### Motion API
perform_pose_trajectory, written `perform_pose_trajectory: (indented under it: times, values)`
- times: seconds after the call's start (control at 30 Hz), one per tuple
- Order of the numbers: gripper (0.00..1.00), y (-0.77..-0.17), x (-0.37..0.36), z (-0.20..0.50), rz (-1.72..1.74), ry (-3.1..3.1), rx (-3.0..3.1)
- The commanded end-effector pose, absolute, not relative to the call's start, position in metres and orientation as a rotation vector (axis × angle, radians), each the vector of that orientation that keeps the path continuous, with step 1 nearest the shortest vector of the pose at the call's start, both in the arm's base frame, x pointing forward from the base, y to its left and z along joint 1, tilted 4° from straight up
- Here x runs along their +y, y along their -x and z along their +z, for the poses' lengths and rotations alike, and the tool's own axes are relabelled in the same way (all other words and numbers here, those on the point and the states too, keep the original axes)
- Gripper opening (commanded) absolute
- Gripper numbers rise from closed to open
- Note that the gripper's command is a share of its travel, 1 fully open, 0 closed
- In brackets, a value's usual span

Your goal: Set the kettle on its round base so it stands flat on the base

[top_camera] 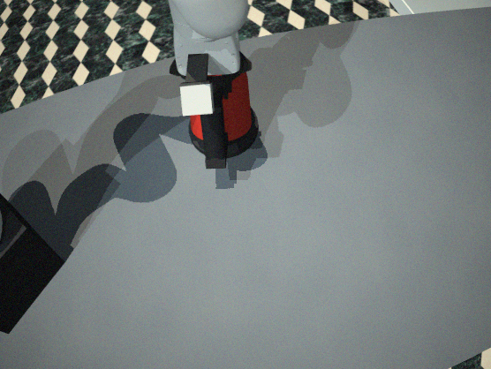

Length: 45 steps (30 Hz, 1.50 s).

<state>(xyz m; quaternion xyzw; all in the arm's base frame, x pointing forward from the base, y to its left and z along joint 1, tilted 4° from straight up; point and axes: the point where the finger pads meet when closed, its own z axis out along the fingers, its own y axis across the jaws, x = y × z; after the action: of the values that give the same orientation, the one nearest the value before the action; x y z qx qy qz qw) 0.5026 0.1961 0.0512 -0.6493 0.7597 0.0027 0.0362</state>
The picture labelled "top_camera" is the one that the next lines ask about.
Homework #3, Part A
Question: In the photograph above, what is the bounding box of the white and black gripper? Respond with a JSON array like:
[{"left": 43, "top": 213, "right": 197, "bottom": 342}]
[{"left": 170, "top": 27, "right": 252, "bottom": 100}]

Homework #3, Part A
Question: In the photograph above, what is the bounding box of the dark round disk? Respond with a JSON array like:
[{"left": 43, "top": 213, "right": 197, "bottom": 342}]
[{"left": 188, "top": 107, "right": 258, "bottom": 158}]

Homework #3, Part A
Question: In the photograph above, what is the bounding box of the red kettle with grey lid and handle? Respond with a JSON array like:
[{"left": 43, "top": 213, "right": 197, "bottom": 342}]
[{"left": 190, "top": 72, "right": 252, "bottom": 169}]

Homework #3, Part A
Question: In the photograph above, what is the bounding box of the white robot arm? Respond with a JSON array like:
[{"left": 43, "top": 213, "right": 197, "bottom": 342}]
[{"left": 168, "top": 0, "right": 248, "bottom": 116}]

